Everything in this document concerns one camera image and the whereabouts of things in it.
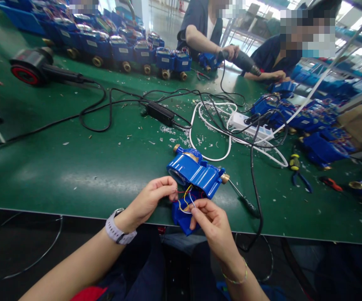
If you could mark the pile of blue water meters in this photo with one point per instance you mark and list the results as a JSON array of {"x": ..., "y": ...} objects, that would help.
[{"x": 312, "y": 125}]

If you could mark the row of blue water meters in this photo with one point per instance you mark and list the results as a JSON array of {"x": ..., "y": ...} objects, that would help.
[{"x": 121, "y": 47}]

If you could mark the blue water meter brass fittings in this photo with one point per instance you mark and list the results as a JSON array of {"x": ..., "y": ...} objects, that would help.
[{"x": 193, "y": 171}]

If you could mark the blue plastic bins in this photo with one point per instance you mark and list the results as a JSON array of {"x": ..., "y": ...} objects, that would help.
[{"x": 18, "y": 15}]

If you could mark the person's left hand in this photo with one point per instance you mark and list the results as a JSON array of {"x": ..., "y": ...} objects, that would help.
[{"x": 148, "y": 197}]

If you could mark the black and red heat gun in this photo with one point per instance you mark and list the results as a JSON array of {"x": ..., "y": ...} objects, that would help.
[{"x": 33, "y": 67}]

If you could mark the person's legs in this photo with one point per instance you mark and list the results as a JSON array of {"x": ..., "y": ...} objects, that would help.
[{"x": 155, "y": 269}]

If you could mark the cardboard box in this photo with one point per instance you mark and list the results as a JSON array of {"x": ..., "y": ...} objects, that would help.
[{"x": 360, "y": 125}]

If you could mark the thin metal hoop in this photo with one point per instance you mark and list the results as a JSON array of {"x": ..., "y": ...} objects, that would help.
[{"x": 60, "y": 232}]

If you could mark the black power adapter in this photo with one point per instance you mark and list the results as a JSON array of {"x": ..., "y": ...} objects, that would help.
[{"x": 160, "y": 113}]

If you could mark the white power strip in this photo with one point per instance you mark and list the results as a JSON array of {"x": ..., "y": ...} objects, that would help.
[{"x": 251, "y": 125}]

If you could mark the orange and black cutter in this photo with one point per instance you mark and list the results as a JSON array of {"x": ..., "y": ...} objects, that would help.
[{"x": 331, "y": 184}]

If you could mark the blue plastic meter cover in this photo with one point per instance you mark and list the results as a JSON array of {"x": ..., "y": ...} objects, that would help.
[{"x": 182, "y": 219}]

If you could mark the person's right hand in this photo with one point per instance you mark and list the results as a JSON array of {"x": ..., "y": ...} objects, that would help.
[{"x": 213, "y": 224}]

